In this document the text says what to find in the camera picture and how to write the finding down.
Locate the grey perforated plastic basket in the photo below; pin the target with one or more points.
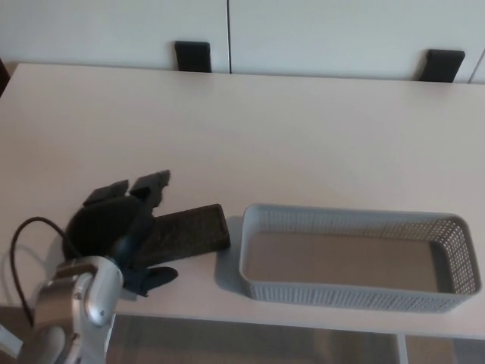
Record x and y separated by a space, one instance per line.
341 261

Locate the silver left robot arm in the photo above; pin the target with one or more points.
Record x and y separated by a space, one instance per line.
64 303

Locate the dark grey whiteboard eraser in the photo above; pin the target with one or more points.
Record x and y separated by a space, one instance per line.
189 231

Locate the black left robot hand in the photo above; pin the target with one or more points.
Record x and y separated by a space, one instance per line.
102 227

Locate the dark brown wooden furniture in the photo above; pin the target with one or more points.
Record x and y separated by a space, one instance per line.
3 77

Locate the white cabinet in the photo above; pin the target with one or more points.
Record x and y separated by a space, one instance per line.
303 30

